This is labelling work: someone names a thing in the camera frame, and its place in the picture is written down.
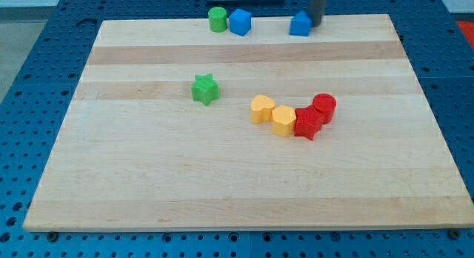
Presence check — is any blue triangle block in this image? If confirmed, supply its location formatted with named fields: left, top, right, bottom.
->
left=289, top=10, right=312, bottom=36

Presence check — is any yellow heart block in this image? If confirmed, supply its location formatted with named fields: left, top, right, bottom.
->
left=250, top=94, right=275, bottom=124

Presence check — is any yellow hexagon block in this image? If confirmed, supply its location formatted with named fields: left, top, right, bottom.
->
left=272, top=105, right=296, bottom=137

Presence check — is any green star block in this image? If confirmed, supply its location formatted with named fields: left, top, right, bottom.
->
left=191, top=73, right=220, bottom=106

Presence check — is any wooden board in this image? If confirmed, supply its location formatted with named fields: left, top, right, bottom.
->
left=24, top=14, right=473, bottom=232

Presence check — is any red star block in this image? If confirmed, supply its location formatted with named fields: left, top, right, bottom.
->
left=294, top=105, right=324, bottom=140

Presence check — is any red cylinder block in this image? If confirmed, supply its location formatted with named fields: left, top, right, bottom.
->
left=312, top=93, right=337, bottom=124

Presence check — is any blue cube block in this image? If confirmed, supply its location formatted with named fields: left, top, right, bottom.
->
left=229, top=9, right=252, bottom=36

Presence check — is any green cylinder block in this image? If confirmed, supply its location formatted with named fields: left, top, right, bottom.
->
left=208, top=7, right=227, bottom=33

